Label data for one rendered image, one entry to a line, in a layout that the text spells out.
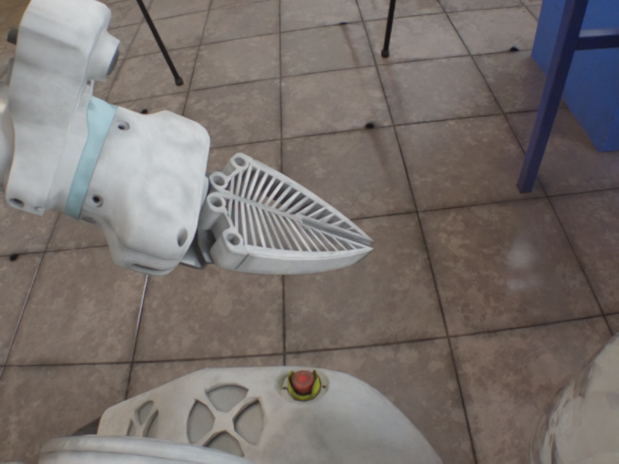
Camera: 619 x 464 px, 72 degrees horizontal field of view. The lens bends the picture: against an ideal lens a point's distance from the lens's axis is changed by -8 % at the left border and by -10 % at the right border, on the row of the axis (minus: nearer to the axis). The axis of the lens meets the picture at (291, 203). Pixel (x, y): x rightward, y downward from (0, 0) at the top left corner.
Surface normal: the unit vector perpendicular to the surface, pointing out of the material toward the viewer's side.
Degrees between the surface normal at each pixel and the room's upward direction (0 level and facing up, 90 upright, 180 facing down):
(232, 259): 95
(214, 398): 0
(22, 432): 0
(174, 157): 42
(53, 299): 0
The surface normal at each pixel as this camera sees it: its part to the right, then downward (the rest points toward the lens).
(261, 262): 0.18, 0.81
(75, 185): 0.04, 0.44
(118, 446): -0.02, -0.73
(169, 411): -0.73, -0.47
